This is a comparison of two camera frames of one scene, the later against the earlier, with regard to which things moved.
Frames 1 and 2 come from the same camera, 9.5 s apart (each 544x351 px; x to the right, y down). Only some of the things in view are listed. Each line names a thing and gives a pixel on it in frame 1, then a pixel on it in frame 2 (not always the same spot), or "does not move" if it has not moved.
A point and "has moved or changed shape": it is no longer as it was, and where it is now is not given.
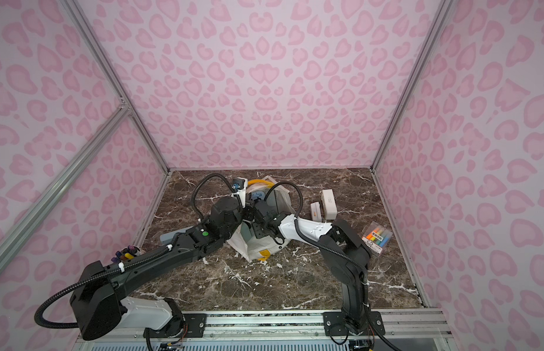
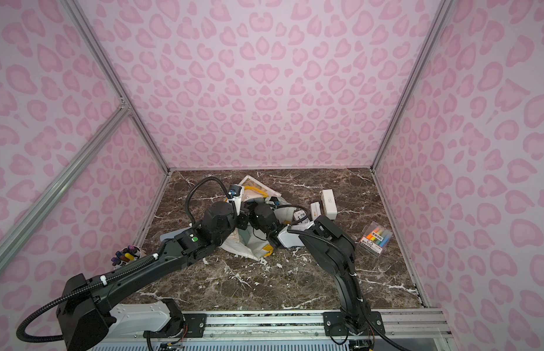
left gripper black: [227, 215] does not move
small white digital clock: [316, 212] has moved or changed shape
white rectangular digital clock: [329, 204] does not move
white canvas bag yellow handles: [257, 237] does not move
